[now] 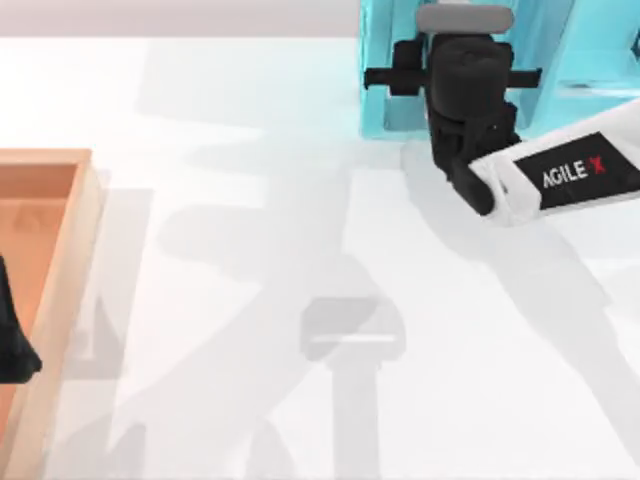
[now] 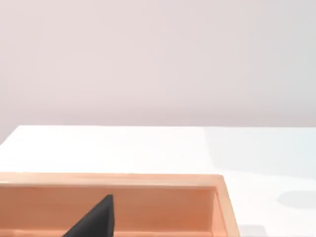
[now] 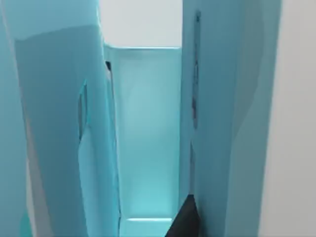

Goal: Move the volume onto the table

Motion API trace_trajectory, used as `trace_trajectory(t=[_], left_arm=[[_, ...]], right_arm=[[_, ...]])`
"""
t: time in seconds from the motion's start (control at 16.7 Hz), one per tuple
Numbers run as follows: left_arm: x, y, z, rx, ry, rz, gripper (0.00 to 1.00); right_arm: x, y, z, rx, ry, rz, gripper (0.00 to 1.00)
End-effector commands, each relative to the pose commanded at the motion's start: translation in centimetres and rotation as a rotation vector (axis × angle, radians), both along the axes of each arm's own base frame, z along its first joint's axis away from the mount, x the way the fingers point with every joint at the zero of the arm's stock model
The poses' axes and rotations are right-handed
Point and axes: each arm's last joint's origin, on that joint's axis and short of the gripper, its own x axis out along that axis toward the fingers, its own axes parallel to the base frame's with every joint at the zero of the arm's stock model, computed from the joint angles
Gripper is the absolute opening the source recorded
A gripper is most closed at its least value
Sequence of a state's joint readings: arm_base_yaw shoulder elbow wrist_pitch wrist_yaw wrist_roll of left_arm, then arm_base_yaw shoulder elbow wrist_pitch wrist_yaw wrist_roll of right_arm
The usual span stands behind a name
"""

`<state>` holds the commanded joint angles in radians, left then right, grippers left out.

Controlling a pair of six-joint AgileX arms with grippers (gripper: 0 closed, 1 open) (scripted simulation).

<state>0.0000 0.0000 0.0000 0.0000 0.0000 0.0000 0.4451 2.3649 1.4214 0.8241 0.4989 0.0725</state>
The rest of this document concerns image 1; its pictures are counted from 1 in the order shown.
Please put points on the light blue rack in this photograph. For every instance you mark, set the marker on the light blue rack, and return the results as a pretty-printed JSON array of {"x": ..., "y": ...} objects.
[{"x": 373, "y": 107}]

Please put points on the shallow salmon-coloured box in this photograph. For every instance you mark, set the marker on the shallow salmon-coloured box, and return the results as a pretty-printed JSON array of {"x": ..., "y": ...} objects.
[{"x": 55, "y": 280}]

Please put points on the pale grey rounded box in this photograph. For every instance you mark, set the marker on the pale grey rounded box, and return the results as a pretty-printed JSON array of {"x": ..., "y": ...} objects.
[{"x": 465, "y": 19}]

